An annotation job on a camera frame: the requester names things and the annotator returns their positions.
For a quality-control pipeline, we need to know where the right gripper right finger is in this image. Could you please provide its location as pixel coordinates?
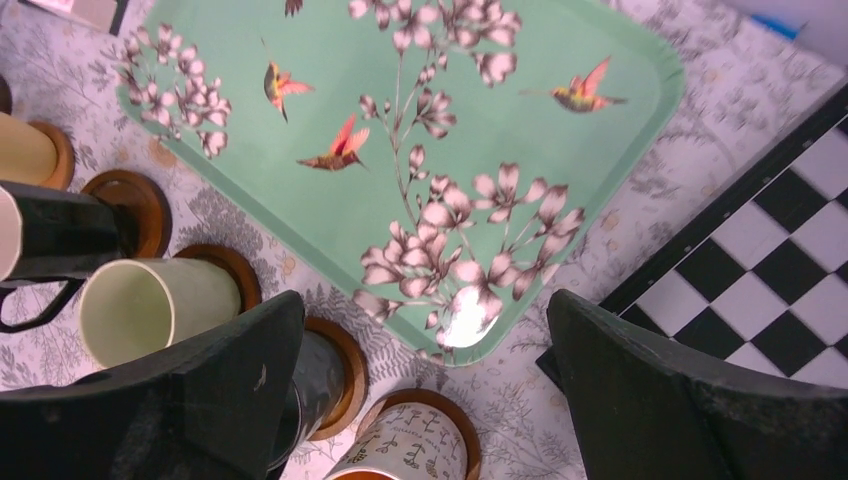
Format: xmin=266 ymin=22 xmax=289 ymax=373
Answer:
xmin=547 ymin=290 xmax=847 ymax=479

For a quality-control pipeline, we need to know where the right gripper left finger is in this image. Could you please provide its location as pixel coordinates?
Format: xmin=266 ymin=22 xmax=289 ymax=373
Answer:
xmin=1 ymin=290 xmax=305 ymax=479

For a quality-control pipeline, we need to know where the dark green mug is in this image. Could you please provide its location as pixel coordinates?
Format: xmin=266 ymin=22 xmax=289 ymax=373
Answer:
xmin=266 ymin=331 xmax=345 ymax=479

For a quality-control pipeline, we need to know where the brown wooden coaster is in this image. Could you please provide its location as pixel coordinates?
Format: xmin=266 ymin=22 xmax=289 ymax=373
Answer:
xmin=306 ymin=316 xmax=369 ymax=441
xmin=327 ymin=388 xmax=482 ymax=479
xmin=81 ymin=169 xmax=172 ymax=258
xmin=173 ymin=243 xmax=264 ymax=314

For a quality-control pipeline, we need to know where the pale green mug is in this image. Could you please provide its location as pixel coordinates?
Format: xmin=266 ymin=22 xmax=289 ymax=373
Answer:
xmin=78 ymin=258 xmax=241 ymax=368

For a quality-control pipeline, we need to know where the black white chessboard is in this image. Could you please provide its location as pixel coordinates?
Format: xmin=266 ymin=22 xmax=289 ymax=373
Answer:
xmin=535 ymin=82 xmax=848 ymax=392

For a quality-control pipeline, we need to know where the patterned mug orange inside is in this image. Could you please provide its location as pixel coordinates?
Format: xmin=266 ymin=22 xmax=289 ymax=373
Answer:
xmin=326 ymin=402 xmax=470 ymax=480

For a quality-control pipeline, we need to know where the black mug white inside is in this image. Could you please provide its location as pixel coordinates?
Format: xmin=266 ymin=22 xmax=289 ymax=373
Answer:
xmin=1 ymin=180 xmax=125 ymax=334

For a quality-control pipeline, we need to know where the yellow mug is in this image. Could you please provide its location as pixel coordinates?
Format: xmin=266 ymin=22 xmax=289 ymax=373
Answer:
xmin=1 ymin=113 xmax=57 ymax=185

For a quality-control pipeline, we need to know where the small light wooden coaster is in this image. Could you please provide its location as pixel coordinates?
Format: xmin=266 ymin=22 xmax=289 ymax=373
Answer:
xmin=29 ymin=121 xmax=75 ymax=190

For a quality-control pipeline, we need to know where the green serving tray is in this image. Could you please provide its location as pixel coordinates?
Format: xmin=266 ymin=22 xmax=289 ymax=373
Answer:
xmin=116 ymin=1 xmax=685 ymax=366

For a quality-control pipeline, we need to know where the blue tape strip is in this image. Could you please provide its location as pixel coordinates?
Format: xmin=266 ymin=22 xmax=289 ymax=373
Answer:
xmin=750 ymin=14 xmax=803 ymax=41

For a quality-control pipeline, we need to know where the light wooden block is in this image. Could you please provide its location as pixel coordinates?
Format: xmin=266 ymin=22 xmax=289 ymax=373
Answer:
xmin=31 ymin=0 xmax=118 ymax=32

